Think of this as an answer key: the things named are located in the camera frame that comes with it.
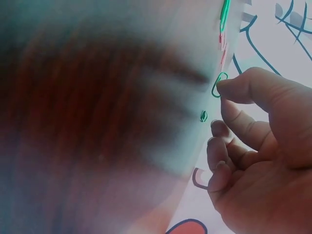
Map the person's right hand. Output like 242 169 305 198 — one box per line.
206 66 312 234

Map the bunch of red paper clips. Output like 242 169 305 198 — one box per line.
217 31 229 68

